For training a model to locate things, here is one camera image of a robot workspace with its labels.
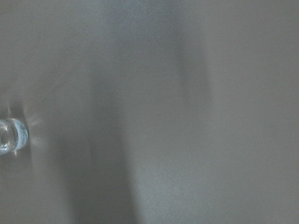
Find clear glass beaker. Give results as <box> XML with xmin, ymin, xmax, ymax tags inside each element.
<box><xmin>0</xmin><ymin>118</ymin><xmax>29</xmax><ymax>156</ymax></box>

